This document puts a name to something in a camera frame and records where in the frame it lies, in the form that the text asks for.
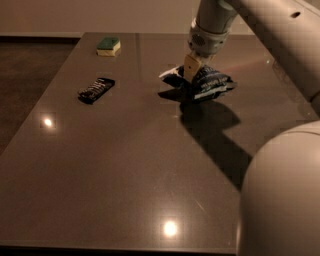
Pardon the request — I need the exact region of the blue chip bag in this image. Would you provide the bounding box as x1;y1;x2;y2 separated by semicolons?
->
159;65;237;103

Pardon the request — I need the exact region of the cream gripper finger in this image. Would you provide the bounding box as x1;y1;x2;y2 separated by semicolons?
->
184;54;202;83

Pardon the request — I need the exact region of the green and yellow sponge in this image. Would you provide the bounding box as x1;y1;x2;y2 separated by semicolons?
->
96;37;121;57

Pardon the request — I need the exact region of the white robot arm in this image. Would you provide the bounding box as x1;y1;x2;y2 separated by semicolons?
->
184;0;320;256

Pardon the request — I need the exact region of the black snack wrapper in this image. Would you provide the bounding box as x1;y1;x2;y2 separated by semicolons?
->
78;77;115;103

